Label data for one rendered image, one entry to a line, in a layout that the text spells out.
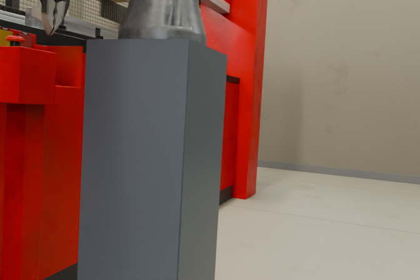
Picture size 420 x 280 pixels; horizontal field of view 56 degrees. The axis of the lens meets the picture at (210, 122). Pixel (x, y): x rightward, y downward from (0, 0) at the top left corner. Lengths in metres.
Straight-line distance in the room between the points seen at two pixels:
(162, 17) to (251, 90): 2.24
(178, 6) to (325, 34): 3.80
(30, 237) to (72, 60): 0.45
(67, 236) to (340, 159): 3.34
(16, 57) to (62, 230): 0.69
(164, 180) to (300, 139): 3.81
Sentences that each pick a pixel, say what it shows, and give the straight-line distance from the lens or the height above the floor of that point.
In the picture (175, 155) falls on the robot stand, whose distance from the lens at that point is 0.58.
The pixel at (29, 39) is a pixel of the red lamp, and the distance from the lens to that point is 1.15.
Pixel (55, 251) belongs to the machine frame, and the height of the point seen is 0.17.
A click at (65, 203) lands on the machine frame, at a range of 1.42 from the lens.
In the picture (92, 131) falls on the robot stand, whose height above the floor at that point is 0.63.
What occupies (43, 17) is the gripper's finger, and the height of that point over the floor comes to 0.87.
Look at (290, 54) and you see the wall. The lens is 4.41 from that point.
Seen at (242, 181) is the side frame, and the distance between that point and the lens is 2.90.
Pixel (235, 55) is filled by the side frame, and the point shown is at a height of 1.04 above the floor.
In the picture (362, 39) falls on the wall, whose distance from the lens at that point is 4.38.
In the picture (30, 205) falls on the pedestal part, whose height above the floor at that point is 0.42.
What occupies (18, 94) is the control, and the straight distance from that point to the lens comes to 0.92.
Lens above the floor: 0.68
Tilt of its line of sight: 3 degrees down
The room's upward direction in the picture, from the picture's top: 3 degrees clockwise
